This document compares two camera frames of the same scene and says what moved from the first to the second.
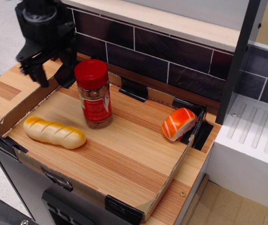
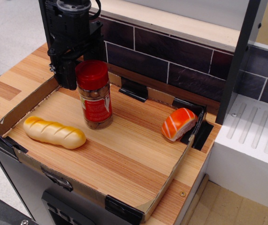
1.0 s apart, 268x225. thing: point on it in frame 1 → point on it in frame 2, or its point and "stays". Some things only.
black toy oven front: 70,207 stays
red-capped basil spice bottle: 92,78 stays
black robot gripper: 49,29 → 73,37
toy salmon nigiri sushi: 178,123 stays
